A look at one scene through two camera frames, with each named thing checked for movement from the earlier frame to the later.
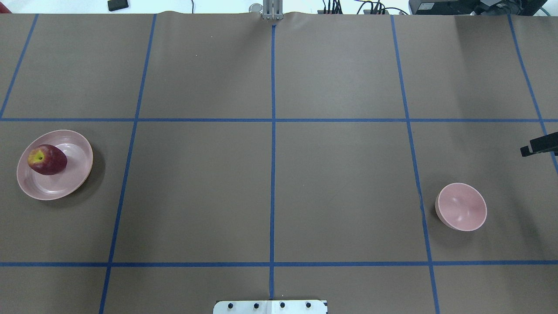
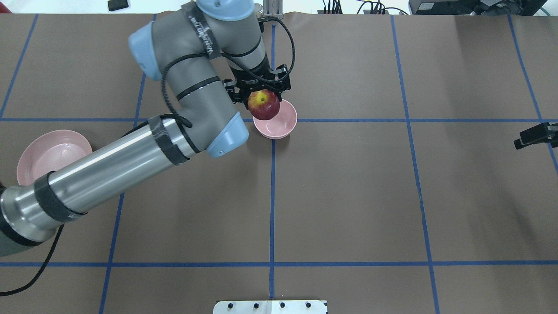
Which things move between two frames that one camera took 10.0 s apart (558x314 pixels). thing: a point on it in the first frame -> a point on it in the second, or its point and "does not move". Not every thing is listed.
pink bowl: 461,206 -> 282,125
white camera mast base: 271,307 does not move
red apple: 47,159 -> 263,104
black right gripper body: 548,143 -> 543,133
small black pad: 114,5 does not move
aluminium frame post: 273,9 does not move
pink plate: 79,156 does not move
